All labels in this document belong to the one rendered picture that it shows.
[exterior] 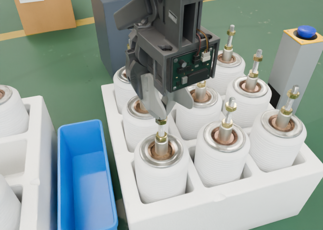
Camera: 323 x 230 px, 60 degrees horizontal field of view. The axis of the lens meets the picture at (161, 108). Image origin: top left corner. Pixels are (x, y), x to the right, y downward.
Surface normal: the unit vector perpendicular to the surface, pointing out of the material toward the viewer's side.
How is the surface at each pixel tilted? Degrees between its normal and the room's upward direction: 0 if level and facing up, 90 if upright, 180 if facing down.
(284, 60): 90
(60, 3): 90
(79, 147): 88
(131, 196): 0
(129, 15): 88
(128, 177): 0
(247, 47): 0
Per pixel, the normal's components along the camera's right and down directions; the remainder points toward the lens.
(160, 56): -0.87, 0.33
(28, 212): 0.00, -0.74
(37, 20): 0.33, 0.61
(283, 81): -0.96, 0.18
